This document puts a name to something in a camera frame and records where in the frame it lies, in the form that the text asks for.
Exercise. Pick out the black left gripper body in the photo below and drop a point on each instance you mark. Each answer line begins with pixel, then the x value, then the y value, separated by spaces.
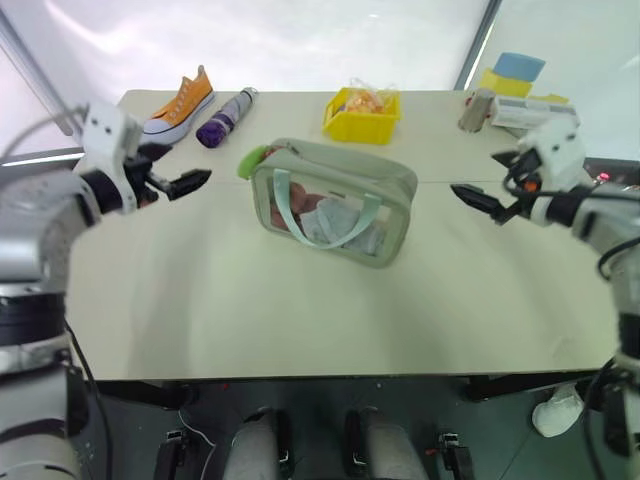
pixel 146 179

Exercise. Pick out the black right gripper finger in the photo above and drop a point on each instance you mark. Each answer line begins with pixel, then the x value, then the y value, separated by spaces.
pixel 475 197
pixel 504 159

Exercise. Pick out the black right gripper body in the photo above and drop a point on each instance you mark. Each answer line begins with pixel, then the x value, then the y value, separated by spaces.
pixel 525 175

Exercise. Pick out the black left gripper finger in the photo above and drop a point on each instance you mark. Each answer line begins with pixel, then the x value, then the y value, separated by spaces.
pixel 156 150
pixel 191 181

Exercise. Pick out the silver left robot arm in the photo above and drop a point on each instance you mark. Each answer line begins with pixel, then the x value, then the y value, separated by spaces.
pixel 35 235

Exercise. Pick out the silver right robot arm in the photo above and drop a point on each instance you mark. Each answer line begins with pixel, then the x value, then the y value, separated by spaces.
pixel 612 240

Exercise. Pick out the green clear toiletry bag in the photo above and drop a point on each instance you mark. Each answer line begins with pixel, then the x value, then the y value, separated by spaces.
pixel 345 190

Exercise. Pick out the orange canvas sneaker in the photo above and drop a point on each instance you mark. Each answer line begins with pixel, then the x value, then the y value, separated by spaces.
pixel 181 107

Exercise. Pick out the white flat carton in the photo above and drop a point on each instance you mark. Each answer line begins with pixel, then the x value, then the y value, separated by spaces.
pixel 530 111

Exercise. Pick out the grey cylindrical bottle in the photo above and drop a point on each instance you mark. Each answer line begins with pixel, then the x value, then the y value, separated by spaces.
pixel 476 111

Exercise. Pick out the green zipper pull tab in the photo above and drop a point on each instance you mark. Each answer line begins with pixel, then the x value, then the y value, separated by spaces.
pixel 250 161

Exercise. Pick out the purple grey folded umbrella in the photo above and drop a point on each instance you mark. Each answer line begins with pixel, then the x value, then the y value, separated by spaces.
pixel 226 118

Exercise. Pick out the dark device with red light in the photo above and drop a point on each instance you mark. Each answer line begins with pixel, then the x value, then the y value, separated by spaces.
pixel 612 175

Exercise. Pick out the blue foam block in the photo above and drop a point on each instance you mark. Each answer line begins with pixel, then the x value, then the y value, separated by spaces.
pixel 520 65

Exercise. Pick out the yellow plastic bin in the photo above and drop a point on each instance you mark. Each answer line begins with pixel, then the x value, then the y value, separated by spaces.
pixel 360 120

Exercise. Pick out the clear bag of orange snacks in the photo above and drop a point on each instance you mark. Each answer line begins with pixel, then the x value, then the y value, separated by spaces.
pixel 369 99

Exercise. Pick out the white shoe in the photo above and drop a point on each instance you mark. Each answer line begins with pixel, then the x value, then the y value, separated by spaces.
pixel 556 411

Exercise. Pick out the grey rounded robot leg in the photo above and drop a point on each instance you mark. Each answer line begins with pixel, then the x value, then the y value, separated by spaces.
pixel 256 445
pixel 385 445

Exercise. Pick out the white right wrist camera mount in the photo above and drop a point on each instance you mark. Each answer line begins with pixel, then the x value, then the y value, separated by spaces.
pixel 556 150

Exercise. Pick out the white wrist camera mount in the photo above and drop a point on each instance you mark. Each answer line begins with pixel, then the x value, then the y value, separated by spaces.
pixel 106 134
pixel 556 150

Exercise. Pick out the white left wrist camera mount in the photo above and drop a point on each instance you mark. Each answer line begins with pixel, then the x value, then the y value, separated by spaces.
pixel 106 134

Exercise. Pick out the black table frame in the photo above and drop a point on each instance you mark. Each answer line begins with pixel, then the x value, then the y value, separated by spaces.
pixel 150 392

